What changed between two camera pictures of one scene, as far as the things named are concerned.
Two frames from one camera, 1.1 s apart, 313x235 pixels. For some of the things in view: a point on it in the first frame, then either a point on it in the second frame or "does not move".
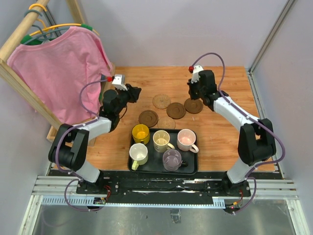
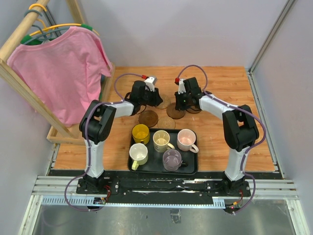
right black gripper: [192, 96] to [179, 106]
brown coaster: [148, 117] does not move
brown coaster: [176, 110] does not move
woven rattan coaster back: [161, 101] does not move
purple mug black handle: [172, 160] does not move
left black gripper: [133, 92] to [156, 98]
